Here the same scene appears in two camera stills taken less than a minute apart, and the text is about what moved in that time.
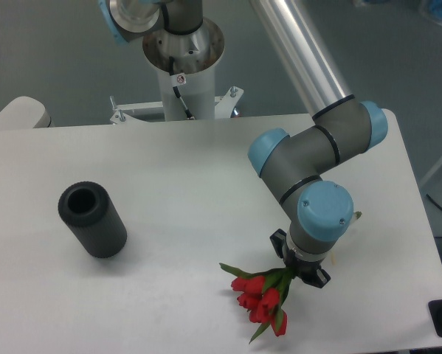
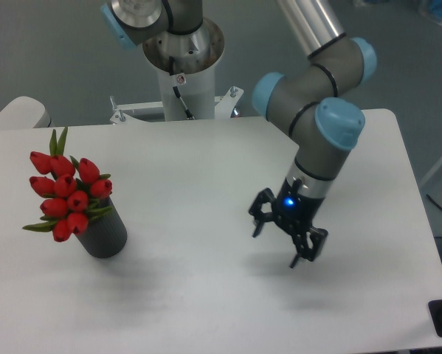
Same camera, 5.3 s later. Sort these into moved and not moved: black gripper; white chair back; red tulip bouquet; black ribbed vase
Moved: black gripper; red tulip bouquet
Not moved: black ribbed vase; white chair back
